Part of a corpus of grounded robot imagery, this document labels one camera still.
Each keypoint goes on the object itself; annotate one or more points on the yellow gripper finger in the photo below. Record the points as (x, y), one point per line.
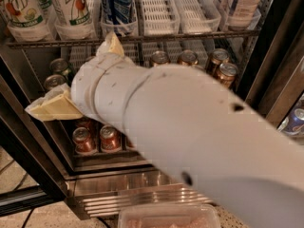
(111, 44)
(55, 105)

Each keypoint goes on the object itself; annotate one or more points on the white 7up can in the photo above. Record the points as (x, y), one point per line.
(71, 12)

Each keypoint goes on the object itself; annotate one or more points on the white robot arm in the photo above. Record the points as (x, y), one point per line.
(193, 129)

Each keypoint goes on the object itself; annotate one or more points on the front left green can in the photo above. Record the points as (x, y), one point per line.
(53, 81)

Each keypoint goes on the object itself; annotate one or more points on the green can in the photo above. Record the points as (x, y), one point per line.
(53, 81)
(62, 67)

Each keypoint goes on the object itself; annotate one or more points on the rear left green can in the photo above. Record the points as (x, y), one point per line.
(62, 67)

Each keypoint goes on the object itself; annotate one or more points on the blue pepsi can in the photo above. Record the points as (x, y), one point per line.
(119, 14)

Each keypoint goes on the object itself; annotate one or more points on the front left red can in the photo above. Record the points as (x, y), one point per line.
(85, 145)

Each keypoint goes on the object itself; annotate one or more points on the red can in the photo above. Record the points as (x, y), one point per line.
(110, 139)
(85, 145)

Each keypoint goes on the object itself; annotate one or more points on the rear left gold can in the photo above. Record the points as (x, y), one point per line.
(158, 58)

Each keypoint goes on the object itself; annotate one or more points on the front middle red can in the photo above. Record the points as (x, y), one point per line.
(110, 139)

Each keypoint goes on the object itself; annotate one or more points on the black fridge door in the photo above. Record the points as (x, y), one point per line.
(24, 143)

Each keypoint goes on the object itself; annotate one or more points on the rear right gold can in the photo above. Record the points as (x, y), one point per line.
(215, 58)

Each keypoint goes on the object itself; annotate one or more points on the front right gold can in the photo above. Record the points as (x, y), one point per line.
(226, 73)

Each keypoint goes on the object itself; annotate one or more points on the stainless steel fridge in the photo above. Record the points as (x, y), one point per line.
(269, 80)

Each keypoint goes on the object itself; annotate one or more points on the white can top right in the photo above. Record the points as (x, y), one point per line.
(236, 15)

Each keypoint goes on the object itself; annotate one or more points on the blue can right fridge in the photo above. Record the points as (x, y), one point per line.
(294, 122)

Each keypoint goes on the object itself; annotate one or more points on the clear plastic container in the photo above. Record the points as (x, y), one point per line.
(168, 215)

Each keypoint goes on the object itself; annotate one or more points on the top wire shelf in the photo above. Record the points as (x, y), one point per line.
(132, 39)

